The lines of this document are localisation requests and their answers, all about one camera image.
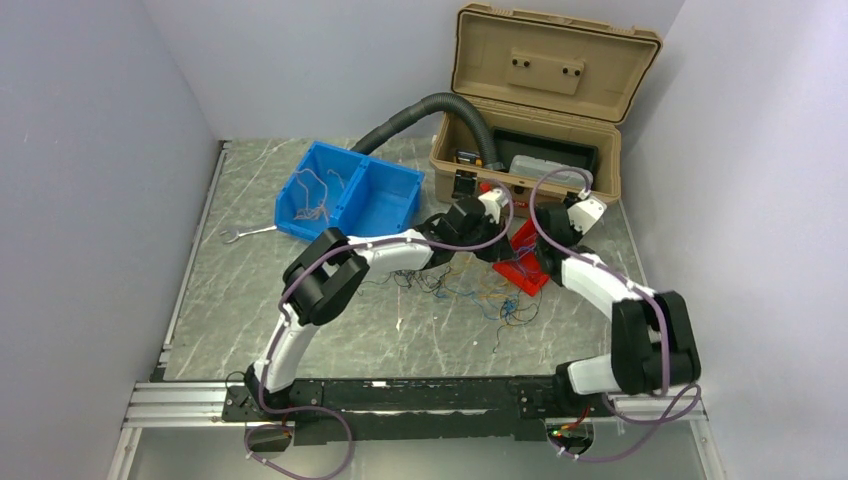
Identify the grey plastic organiser box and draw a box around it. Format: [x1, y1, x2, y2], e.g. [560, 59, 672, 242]
[508, 155, 594, 189]

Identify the grey corrugated hose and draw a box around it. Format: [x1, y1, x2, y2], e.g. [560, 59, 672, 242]
[350, 91, 502, 172]

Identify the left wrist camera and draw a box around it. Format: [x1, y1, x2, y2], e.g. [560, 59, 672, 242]
[478, 183, 512, 223]

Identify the black cable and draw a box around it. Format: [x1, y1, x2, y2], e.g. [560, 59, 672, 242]
[357, 261, 545, 356]

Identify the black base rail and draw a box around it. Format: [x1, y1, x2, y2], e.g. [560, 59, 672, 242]
[221, 375, 610, 446]

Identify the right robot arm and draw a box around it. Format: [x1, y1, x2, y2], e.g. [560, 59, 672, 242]
[529, 202, 702, 415]

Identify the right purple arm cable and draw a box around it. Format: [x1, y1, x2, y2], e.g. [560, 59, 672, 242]
[528, 167, 702, 464]

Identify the black tray in case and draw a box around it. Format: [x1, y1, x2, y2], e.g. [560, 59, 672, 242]
[493, 128, 599, 174]

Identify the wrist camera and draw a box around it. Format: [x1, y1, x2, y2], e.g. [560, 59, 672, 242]
[478, 183, 512, 223]
[563, 192, 607, 235]

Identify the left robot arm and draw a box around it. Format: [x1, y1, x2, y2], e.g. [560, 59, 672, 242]
[245, 188, 514, 420]

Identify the yellow black device in case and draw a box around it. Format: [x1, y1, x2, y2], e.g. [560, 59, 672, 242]
[453, 150, 483, 167]

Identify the silver wrench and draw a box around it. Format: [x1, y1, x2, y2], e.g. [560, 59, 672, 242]
[219, 224, 277, 244]

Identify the red storage bin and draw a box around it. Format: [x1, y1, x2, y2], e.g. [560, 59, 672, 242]
[492, 220, 550, 297]

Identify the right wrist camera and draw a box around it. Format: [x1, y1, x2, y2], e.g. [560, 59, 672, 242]
[563, 192, 607, 235]

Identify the blue double storage bin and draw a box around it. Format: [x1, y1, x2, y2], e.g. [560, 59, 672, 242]
[274, 142, 425, 241]

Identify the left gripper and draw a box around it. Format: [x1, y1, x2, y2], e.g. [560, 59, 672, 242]
[455, 215, 516, 264]

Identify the tan tool case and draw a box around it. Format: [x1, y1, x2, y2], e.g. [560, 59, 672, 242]
[451, 3, 663, 204]

